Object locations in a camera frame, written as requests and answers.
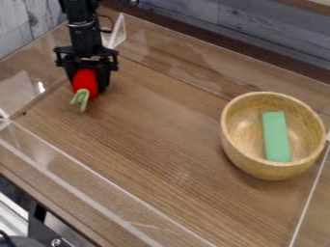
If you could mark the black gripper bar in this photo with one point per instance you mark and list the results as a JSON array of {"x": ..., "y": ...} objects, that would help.
[{"x": 103, "y": 57}]

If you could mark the red plush strawberry toy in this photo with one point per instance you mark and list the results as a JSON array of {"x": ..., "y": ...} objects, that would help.
[{"x": 84, "y": 87}]

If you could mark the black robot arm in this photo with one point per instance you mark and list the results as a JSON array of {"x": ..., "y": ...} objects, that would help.
[{"x": 85, "y": 53}]

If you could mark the wooden bowl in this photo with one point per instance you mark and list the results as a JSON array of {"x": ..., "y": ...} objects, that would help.
[{"x": 242, "y": 134}]

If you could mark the green rectangular block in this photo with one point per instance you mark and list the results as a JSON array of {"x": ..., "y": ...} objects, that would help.
[{"x": 276, "y": 145}]

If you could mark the clear acrylic corner bracket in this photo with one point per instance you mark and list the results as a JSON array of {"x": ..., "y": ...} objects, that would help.
[{"x": 114, "y": 36}]

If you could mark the clear acrylic tray wall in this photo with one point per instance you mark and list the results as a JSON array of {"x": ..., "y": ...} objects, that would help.
[{"x": 131, "y": 169}]

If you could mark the black metal table frame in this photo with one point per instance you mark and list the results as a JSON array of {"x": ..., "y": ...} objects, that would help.
[{"x": 39, "y": 231}]

